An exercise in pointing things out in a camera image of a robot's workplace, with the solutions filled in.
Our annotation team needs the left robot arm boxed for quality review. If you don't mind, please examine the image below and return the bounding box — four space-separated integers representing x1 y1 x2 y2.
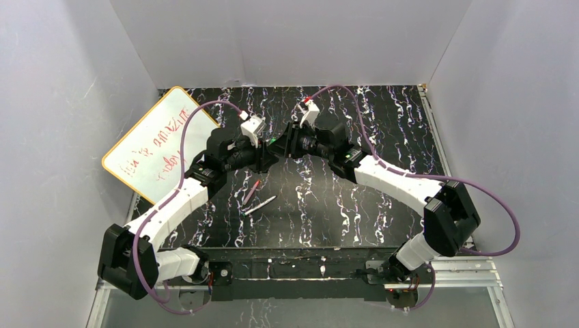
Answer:
97 128 279 300

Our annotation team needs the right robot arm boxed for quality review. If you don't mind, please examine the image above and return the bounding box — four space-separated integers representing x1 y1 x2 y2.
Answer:
268 122 481 282

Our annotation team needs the pink pen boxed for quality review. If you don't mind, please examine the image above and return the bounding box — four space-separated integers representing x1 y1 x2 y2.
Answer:
242 180 261 206

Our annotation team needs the silver pen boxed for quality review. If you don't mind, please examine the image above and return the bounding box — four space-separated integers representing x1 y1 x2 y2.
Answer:
243 195 277 216

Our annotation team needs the yellow framed whiteboard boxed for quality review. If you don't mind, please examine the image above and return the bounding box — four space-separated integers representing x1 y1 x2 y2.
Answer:
102 86 199 204

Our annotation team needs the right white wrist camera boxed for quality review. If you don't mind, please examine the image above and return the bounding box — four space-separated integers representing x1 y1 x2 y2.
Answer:
299 98 320 128

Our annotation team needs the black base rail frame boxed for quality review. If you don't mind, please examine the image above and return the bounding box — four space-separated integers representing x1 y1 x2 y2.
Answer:
154 244 498 303

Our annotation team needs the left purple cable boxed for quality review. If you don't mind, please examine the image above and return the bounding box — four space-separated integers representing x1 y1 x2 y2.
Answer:
132 99 247 316

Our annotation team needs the purple cable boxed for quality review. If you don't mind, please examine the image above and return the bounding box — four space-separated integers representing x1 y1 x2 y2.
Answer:
307 84 521 313
132 99 247 316

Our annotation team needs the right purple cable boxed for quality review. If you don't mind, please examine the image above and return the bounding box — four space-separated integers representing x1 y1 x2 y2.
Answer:
307 84 521 313

